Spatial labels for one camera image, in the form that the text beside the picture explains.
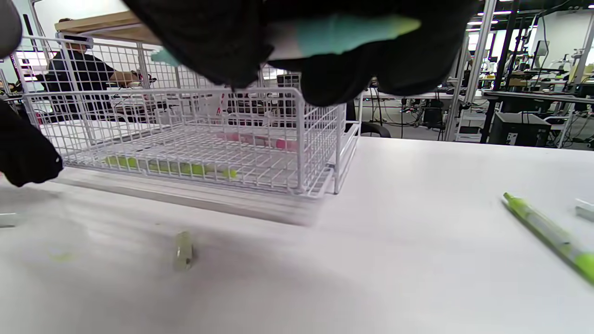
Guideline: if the person's left hand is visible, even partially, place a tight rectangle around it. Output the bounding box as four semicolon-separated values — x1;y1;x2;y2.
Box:
0;100;64;187

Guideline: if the person's right hand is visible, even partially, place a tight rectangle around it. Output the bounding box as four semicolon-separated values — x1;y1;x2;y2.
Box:
123;0;481;108

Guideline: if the pink double-ended highlighter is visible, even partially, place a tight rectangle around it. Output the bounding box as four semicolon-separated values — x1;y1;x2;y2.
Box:
217;132;300;150

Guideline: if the teal double-ended highlighter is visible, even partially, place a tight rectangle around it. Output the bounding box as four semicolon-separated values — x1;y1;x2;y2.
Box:
151;13;422;68

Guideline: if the yellow-green double-ended highlighter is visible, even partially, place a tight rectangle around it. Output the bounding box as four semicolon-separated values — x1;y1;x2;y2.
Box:
103;154;238;180
503;192;594;284

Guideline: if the white wire basket drawer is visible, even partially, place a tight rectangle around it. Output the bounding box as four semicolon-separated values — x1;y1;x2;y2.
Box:
22;87;346;198

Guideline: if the yellow-green highlighter cap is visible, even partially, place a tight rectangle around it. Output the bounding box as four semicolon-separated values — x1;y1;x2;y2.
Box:
174;231;194;272

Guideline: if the black tracking controller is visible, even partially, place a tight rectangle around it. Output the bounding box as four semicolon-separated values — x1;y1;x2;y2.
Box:
0;0;23;58

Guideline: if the black computer tower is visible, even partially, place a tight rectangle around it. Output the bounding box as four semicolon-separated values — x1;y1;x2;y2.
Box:
487;112;553;148

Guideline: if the grey standing desk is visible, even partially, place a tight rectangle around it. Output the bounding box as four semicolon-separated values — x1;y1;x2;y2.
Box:
480;88;594;145

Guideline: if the wooden top wire rack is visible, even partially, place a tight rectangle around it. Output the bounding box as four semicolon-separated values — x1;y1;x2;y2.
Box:
12;10;363;195

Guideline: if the aluminium profile post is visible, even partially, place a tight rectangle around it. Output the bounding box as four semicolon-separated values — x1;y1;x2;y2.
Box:
443;0;497;142

